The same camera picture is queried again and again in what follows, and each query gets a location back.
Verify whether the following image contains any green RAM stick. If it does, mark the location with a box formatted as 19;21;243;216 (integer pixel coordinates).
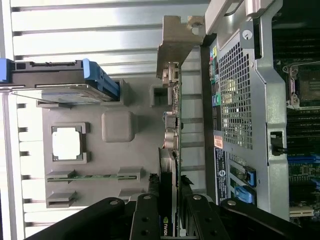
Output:
47;174;137;181

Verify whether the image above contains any grey plastic parts rack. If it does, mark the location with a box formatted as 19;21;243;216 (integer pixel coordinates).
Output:
36;78;176;210

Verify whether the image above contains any green motherboard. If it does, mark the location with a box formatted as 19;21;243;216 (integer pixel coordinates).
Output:
271;24;320;221

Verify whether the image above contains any silver CPU chip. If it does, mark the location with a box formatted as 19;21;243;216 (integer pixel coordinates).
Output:
51;126;83;161

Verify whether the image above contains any blue expansion slot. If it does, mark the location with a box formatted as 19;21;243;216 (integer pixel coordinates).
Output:
287;153;320;165

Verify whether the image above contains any open black PC case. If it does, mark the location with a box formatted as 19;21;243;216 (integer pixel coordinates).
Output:
199;0;320;226

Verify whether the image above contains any CPU socket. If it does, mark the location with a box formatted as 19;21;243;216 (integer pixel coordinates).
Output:
282;58;320;110

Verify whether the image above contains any hard disk in blue carrier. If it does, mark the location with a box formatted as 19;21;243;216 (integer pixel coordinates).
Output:
0;57;121;105

